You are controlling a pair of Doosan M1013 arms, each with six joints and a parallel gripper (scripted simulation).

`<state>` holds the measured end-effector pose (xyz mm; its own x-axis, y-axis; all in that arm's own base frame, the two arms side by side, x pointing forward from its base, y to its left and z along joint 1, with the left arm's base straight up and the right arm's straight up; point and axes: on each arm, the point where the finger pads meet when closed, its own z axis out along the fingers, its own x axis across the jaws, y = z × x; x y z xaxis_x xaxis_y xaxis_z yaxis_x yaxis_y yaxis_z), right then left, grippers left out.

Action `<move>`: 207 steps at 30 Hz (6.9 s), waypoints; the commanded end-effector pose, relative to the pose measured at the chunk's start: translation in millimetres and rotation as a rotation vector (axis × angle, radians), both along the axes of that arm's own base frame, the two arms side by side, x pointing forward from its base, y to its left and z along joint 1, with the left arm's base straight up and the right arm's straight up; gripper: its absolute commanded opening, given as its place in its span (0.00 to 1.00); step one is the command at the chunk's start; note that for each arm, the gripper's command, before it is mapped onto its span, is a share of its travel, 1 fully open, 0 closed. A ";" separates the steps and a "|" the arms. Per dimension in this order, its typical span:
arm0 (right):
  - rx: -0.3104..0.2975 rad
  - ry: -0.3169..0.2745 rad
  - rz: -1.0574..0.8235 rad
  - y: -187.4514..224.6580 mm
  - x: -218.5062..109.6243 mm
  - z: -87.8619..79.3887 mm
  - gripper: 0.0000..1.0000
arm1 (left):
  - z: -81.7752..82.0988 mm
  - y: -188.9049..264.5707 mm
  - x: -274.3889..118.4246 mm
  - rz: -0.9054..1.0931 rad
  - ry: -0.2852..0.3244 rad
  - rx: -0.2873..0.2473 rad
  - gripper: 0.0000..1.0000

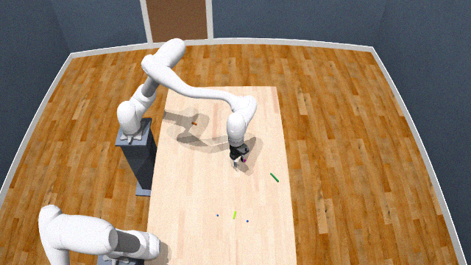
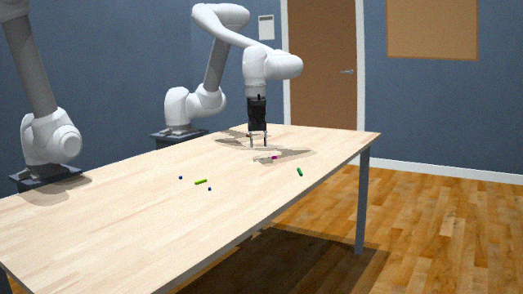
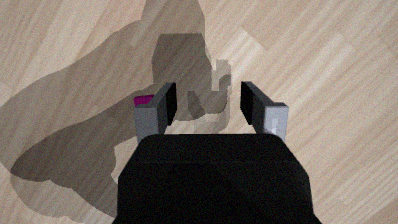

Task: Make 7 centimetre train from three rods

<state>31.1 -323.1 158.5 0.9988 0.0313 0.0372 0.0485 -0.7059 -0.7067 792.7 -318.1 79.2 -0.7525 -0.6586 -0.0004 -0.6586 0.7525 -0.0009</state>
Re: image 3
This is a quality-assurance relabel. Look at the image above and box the magenta rod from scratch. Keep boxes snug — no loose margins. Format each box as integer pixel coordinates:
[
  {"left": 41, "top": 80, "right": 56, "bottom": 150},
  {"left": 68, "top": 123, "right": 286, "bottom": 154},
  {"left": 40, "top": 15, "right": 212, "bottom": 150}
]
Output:
[{"left": 134, "top": 94, "right": 154, "bottom": 107}]

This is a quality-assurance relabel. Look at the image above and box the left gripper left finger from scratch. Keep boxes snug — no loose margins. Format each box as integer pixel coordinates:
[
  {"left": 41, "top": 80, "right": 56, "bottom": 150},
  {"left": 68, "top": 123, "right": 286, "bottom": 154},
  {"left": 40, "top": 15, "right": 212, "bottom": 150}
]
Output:
[{"left": 133, "top": 82, "right": 177, "bottom": 144}]

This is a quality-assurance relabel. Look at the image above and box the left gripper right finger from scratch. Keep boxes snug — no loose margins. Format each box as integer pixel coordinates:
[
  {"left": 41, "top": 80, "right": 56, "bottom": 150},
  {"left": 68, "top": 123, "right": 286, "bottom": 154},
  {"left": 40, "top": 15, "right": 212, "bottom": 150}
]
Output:
[{"left": 240, "top": 81, "right": 289, "bottom": 143}]

